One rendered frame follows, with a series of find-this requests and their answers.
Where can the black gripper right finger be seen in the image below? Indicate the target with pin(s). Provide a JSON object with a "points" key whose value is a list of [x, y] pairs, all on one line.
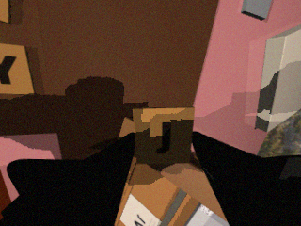
{"points": [[246, 185]]}

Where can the grey rectangular tile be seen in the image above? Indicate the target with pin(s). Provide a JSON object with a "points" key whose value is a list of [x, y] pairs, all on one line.
{"points": [[256, 8]]}

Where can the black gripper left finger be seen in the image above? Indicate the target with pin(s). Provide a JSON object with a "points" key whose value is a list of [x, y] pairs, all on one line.
{"points": [[98, 180]]}

